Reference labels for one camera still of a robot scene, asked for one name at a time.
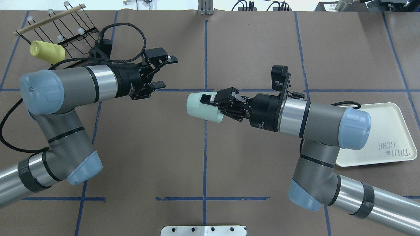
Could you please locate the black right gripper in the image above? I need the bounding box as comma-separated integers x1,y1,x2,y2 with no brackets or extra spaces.
200,87,283,132

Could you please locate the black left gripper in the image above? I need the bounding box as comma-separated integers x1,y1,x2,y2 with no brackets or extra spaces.
114,48,178,100

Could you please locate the pale green cup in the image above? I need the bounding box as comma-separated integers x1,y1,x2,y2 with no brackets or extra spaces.
186,91,223,123

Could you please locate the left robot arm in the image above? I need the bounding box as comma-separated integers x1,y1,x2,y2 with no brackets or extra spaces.
0,48,178,207

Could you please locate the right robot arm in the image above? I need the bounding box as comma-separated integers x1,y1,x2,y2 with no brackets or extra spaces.
195,87,419,236

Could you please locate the yellow cup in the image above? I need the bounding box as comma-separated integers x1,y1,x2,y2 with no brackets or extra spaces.
30,40,66,65

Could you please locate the steel cup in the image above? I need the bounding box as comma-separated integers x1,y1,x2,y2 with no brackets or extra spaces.
335,0,354,12

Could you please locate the cream bear tray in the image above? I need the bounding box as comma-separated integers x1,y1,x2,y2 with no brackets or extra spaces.
336,103,418,167

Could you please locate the aluminium frame post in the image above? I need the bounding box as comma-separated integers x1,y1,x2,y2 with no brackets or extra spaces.
198,0,214,15

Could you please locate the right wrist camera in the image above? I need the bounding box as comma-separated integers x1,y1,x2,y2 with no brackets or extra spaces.
271,65,290,92

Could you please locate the black wire cup rack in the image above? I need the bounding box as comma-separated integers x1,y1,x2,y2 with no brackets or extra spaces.
12,1,99,58

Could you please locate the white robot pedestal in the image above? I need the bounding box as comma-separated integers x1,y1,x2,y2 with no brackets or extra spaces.
160,225,247,236

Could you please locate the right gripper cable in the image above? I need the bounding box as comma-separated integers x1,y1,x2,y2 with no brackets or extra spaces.
330,100,362,109

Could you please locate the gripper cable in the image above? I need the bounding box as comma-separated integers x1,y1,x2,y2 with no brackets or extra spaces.
0,22,147,153
330,100,362,109

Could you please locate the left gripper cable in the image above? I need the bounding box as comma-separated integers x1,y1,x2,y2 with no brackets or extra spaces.
0,22,147,153

